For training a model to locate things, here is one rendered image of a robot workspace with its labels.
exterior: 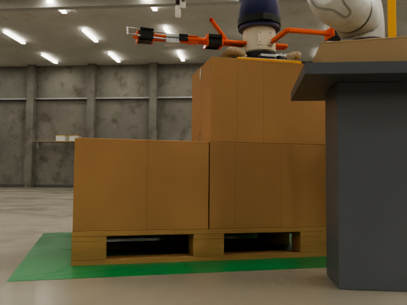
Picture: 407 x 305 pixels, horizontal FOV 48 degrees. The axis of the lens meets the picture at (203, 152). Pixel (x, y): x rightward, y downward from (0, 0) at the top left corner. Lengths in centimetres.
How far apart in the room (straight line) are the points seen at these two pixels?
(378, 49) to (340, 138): 32
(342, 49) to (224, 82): 73
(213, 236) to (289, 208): 40
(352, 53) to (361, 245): 64
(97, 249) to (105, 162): 37
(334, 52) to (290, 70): 73
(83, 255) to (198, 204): 54
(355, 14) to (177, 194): 104
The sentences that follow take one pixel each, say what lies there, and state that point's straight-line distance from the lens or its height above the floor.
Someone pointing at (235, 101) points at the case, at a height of 74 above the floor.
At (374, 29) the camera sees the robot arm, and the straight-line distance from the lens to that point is 181.
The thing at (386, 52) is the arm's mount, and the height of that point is 79.
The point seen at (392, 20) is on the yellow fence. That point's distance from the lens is 347.
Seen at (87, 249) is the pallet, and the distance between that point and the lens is 204.
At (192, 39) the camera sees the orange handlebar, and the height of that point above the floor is 107.
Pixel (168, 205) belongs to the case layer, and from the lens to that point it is 206.
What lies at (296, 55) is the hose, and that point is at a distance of 242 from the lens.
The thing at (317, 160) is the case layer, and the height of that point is 47.
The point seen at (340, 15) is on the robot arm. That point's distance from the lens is 164.
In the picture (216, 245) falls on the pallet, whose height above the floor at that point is 7.
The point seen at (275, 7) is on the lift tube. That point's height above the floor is 125.
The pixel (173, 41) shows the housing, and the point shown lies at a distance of 233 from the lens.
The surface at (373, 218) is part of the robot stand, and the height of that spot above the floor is 24.
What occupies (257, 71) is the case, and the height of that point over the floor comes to 89.
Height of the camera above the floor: 37
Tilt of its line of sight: 3 degrees up
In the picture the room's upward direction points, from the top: straight up
